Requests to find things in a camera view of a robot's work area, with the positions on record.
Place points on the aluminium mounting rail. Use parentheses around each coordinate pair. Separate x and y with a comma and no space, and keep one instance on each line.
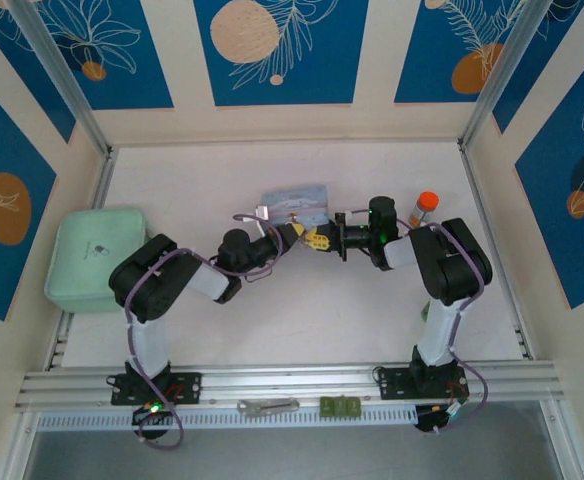
(292,380)

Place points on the green terminal block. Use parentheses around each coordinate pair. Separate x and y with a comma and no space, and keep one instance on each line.
(340,405)

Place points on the aluminium frame post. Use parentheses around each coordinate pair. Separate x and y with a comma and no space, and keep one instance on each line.
(62,75)
(502,70)

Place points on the mint green zip case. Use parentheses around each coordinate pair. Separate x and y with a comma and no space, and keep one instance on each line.
(87,255)

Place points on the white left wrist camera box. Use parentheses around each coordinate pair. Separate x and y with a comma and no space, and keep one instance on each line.
(262,212)

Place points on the grey-blue zip pouch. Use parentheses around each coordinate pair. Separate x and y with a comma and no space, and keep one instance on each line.
(297,197)

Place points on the silver metal wrench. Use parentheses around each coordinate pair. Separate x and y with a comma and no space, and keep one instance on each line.
(264,407)

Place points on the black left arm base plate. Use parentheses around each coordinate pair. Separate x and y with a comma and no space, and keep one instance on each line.
(187,387)

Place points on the orange capped bottle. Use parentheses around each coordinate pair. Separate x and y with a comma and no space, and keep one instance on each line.
(424,207)

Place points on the black controller board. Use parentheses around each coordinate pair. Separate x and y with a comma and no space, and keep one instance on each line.
(152,411)
(442,415)

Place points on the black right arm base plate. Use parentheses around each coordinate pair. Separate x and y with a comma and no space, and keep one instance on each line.
(394,382)

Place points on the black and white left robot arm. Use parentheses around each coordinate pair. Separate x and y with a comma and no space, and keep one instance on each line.
(147,285)

